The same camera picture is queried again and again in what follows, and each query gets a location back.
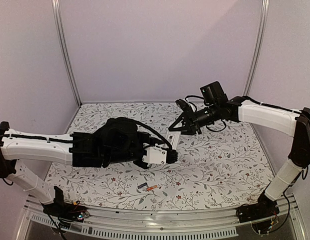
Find orange AAA battery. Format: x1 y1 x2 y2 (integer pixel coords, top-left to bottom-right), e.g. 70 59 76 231
146 185 157 191

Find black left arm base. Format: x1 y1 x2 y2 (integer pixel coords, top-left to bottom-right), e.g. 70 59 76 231
42 186 90 222

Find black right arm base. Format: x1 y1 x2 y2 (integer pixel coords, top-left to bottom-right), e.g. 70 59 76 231
236 191 279 223

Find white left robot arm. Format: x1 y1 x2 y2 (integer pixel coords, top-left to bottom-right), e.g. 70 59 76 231
0 117 168 217

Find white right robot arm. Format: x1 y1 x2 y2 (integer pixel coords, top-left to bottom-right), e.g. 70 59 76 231
169 81 310 218

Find floral patterned table mat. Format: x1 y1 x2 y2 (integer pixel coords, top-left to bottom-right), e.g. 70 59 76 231
46 102 273 211

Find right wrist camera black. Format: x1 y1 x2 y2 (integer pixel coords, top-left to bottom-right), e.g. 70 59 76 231
175 99 197 114

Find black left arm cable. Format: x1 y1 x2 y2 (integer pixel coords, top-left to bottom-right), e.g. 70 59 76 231
133 119 174 151

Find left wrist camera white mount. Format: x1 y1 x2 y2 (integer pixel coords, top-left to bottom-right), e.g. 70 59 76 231
143 145 178 165

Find aluminium table edge rail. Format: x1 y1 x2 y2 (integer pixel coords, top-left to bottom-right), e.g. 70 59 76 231
17 195 308 240

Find right aluminium frame post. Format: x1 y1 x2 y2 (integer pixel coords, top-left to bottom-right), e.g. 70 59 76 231
243 0 269 96

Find aluminium frame post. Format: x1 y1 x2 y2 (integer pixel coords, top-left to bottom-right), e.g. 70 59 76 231
243 0 269 96
51 0 82 107

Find left aluminium frame post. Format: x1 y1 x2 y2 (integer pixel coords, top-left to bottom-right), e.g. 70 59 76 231
51 0 82 107

